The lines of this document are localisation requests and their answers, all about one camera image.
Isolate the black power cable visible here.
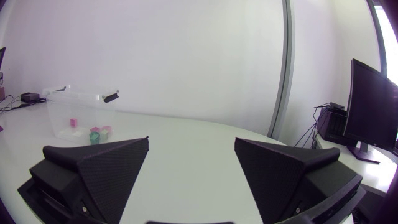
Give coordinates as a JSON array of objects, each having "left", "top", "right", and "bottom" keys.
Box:
[{"left": 0, "top": 97, "right": 47, "bottom": 113}]

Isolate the clear plastic container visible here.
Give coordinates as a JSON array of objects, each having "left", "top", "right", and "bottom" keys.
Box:
[{"left": 42, "top": 84, "right": 121, "bottom": 145}]

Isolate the black power brick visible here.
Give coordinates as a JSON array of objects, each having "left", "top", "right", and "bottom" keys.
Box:
[{"left": 20, "top": 91, "right": 41, "bottom": 103}]

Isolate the black computer box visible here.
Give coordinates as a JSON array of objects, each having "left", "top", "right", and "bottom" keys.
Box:
[{"left": 316, "top": 101, "right": 358, "bottom": 147}]

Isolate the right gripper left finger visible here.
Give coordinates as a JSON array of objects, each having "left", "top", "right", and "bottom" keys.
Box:
[{"left": 29, "top": 136, "right": 150, "bottom": 224}]

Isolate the dark screen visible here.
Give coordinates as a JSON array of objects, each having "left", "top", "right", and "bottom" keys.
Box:
[{"left": 343, "top": 58, "right": 398, "bottom": 164}]

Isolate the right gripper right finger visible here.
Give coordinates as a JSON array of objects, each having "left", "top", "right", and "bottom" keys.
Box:
[{"left": 234, "top": 137, "right": 364, "bottom": 224}]

